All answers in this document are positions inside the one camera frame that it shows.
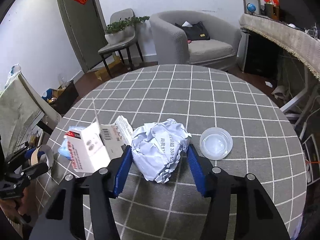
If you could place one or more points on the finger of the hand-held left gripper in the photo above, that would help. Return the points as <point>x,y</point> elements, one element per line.
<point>30,153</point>
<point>37,170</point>

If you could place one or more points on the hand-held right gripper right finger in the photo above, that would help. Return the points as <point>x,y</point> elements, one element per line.
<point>198,172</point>

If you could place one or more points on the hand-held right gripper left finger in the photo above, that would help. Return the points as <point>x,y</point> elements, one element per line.
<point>121,175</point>

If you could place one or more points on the white paper ball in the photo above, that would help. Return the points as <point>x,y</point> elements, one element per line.
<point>155,150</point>

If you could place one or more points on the blue plastic packet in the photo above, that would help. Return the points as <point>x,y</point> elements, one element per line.
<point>64,150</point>

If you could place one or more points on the white cardboard package box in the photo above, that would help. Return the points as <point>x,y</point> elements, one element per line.
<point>92,150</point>

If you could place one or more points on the beige patterned tablecloth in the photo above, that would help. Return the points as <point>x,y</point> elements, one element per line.
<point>17,110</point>

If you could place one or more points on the black waste crate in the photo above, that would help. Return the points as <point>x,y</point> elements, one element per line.
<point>67,97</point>

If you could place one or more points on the white plastic bag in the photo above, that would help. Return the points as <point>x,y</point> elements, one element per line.
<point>13,73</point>

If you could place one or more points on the grey checked tablecloth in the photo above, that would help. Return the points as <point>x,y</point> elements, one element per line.
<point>175,92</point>

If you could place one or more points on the flat cardboard box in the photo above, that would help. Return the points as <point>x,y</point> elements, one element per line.
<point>101,73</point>

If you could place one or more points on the grey green door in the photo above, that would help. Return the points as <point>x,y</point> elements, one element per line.
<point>80,30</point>

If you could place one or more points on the black cabinet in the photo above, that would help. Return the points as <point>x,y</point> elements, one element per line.
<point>262,55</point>

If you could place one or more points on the potted green plant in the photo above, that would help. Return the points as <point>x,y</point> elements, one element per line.
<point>113,38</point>

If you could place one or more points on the grey armchair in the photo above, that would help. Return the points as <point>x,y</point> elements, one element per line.
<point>170,37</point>

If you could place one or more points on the black handbag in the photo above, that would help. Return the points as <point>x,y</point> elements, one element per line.
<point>197,33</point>

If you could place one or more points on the white paper sheet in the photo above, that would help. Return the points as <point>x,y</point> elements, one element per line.
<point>187,24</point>

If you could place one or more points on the beige fringed desk cloth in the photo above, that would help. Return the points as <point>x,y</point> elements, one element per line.
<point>275,33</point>

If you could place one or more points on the grey chair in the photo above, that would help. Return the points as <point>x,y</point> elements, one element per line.
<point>125,15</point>

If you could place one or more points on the small blue globe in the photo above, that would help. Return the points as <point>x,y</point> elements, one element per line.
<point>250,7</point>

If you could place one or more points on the brown wooden speaker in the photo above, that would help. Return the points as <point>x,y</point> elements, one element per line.
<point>271,11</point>

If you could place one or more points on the black monitor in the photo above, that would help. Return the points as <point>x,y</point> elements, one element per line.
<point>290,7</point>

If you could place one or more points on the white desk frame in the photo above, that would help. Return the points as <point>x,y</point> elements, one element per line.
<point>295,100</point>

